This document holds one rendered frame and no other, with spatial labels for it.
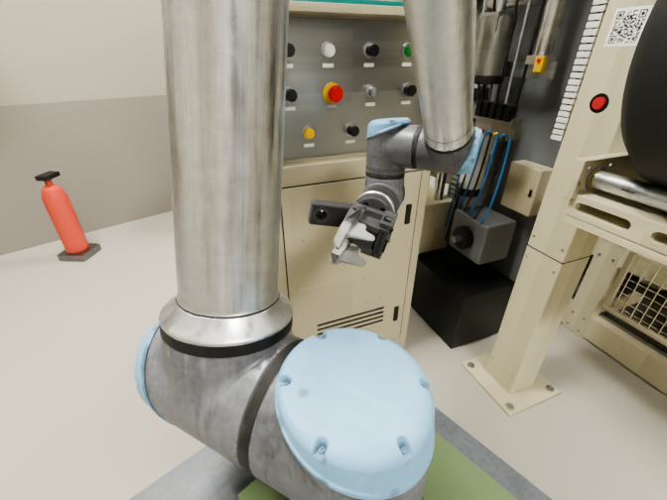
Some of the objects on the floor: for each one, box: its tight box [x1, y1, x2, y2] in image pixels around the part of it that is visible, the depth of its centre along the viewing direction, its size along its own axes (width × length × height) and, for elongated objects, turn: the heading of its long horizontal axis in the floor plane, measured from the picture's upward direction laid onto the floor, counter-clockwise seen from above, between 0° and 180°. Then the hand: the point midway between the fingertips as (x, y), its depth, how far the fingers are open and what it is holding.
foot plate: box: [461, 351, 561, 417], centre depth 139 cm, size 27×27×2 cm
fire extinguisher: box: [35, 171, 101, 262], centre depth 212 cm, size 24×24×56 cm
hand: (333, 250), depth 54 cm, fingers closed
